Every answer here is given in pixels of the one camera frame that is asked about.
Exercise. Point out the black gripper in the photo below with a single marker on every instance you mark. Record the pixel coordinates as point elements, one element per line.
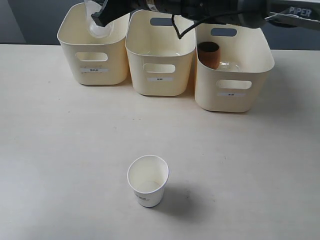
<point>110,10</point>

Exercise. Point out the brown wooden cup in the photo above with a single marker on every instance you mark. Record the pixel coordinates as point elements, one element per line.
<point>209,54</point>

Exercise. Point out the white paper cup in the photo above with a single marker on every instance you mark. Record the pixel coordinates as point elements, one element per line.
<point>147,176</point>

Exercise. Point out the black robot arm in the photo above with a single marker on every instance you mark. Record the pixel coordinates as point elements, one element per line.
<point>245,13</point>

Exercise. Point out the left cream plastic bin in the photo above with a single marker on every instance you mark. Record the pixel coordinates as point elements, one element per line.
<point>94,61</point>

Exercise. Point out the cream plastic bin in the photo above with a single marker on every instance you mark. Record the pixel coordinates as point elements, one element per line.
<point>94,61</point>
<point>245,63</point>
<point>159,61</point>

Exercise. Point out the middle cream plastic bin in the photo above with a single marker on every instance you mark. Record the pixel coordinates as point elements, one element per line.
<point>159,61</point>

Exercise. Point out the right cream plastic bin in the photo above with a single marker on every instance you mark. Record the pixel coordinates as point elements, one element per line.
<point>245,63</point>

